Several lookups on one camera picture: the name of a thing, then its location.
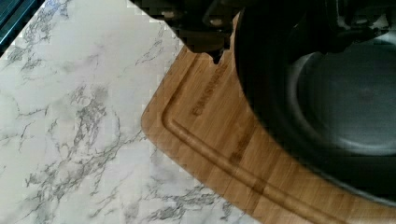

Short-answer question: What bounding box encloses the black bowl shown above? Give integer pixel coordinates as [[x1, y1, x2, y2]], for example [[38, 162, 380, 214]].
[[235, 0, 396, 206]]

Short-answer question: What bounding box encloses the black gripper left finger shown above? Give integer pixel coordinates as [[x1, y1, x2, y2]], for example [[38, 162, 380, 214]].
[[130, 0, 247, 64]]

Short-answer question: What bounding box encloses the wooden cutting board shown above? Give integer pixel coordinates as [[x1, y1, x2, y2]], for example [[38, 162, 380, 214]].
[[140, 12, 396, 224]]

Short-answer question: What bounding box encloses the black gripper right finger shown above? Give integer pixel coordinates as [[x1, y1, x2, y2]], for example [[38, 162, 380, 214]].
[[323, 0, 396, 52]]

